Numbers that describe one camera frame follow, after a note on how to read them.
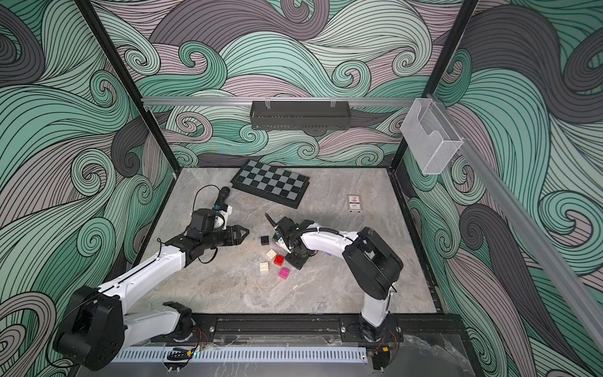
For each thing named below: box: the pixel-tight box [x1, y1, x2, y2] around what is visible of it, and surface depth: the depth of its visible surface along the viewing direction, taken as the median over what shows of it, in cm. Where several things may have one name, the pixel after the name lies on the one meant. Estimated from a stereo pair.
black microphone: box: [215, 186, 231, 206], surface depth 109 cm
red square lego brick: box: [273, 254, 286, 267], surface depth 89 cm
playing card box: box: [347, 194, 362, 214], surface depth 106 cm
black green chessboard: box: [230, 159, 311, 209], surface depth 112 cm
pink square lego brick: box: [278, 267, 291, 280], surface depth 87 cm
